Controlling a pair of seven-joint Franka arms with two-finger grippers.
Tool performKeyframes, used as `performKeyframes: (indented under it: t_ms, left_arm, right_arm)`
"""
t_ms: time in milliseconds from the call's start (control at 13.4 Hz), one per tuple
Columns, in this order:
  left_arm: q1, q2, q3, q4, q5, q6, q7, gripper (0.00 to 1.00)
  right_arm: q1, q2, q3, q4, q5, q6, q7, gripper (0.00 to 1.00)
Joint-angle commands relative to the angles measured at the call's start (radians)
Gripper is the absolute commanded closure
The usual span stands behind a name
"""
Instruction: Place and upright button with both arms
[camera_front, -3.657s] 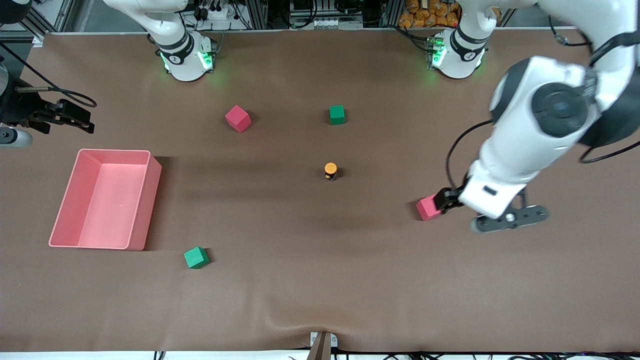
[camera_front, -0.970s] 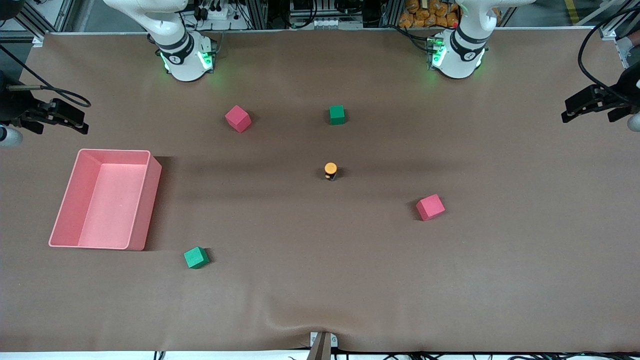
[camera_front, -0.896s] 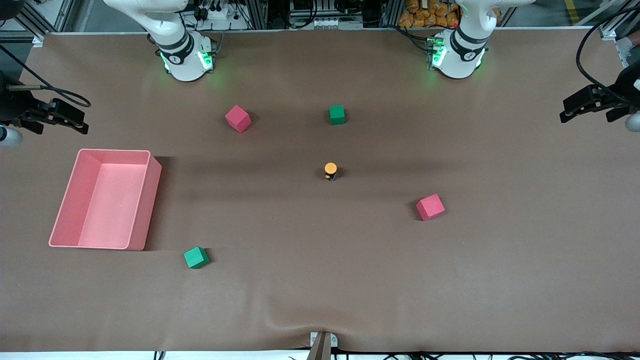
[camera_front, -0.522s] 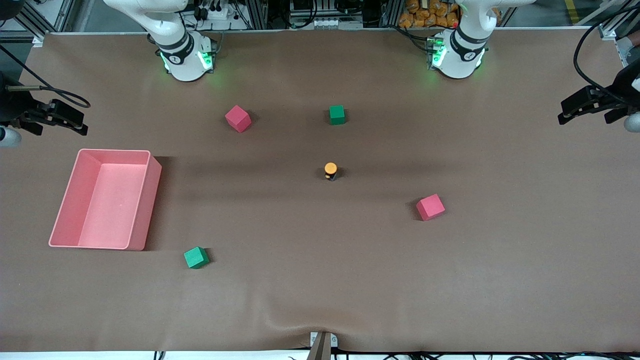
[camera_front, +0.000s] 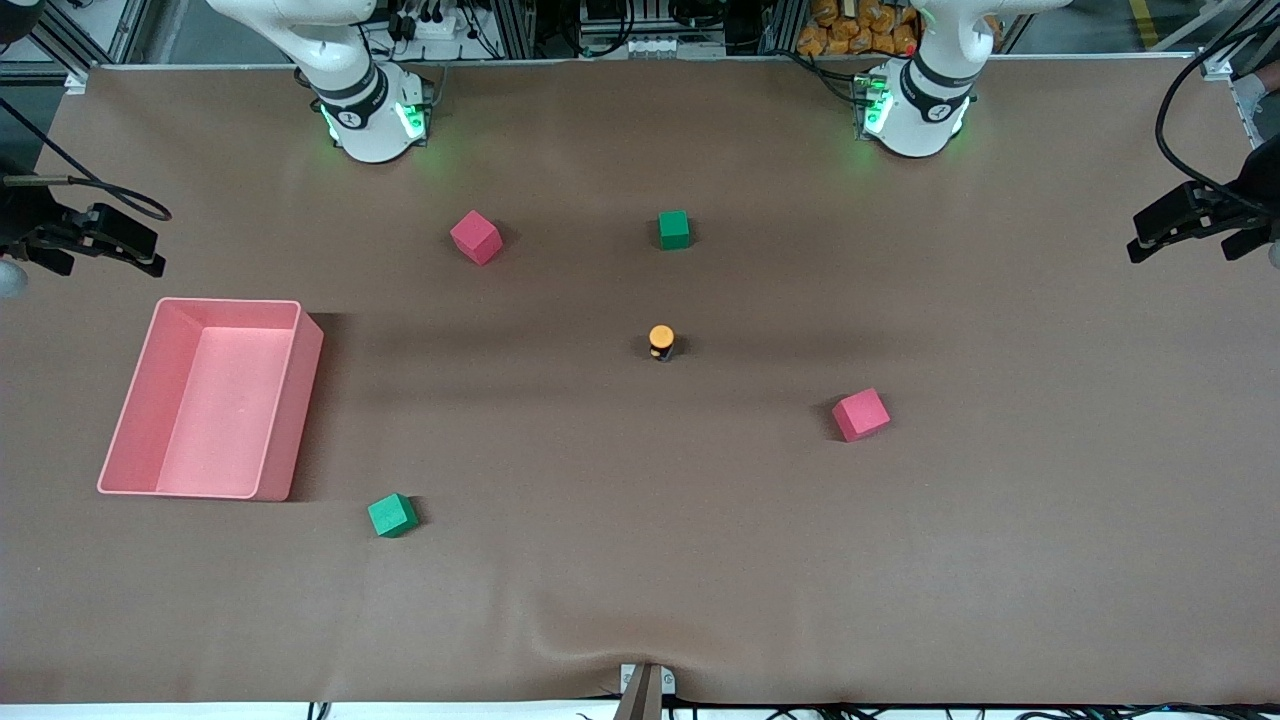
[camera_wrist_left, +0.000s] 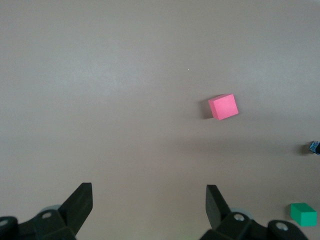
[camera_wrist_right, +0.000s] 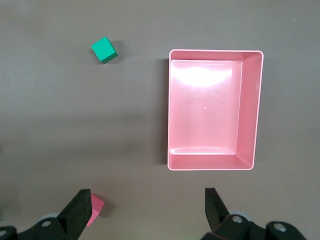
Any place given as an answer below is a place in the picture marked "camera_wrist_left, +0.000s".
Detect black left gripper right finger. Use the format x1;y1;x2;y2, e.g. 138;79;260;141
199;184;310;240

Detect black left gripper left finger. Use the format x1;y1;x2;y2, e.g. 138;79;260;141
0;182;94;240

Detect black button with orange cap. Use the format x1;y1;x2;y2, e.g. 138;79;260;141
307;140;320;156

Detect green foam cube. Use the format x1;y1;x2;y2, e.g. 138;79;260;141
289;202;318;227

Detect pink foam cube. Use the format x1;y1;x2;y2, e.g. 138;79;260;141
208;93;239;121

